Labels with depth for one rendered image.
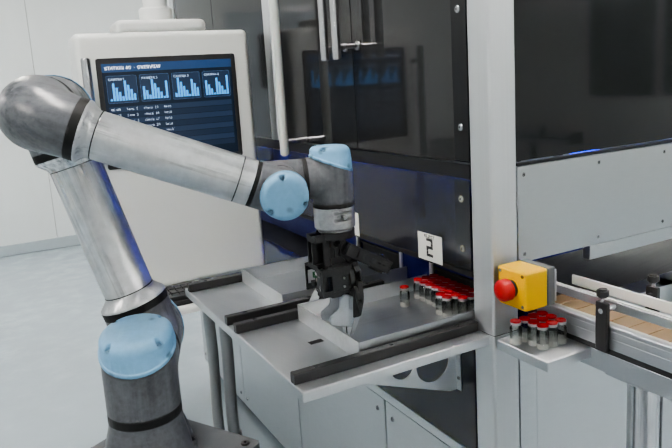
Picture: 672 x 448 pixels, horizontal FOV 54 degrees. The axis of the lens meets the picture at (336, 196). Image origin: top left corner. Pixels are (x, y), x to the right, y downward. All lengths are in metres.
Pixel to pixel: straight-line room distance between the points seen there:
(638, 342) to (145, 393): 0.80
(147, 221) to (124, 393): 0.99
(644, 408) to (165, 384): 0.82
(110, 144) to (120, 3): 5.67
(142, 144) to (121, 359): 0.32
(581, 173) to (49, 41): 5.62
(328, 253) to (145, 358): 0.36
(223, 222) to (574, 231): 1.09
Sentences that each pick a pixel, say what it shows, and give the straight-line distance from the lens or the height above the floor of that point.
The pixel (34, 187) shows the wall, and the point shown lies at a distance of 6.54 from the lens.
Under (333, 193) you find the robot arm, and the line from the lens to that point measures 1.16.
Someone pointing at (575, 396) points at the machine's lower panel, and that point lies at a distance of 1.55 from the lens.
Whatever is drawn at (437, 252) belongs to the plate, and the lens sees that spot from 1.40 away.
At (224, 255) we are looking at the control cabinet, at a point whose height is 0.87.
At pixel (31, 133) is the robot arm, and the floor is 1.34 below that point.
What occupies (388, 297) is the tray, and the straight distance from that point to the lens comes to 1.55.
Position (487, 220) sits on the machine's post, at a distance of 1.27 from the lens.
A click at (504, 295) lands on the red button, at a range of 1.22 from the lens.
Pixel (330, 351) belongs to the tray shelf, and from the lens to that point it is 1.28.
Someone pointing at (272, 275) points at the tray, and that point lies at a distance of 1.78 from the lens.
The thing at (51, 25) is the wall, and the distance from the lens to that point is 6.55.
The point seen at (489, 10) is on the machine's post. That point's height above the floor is 1.49.
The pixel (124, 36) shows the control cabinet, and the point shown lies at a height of 1.54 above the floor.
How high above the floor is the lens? 1.39
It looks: 10 degrees down
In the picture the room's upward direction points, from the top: 4 degrees counter-clockwise
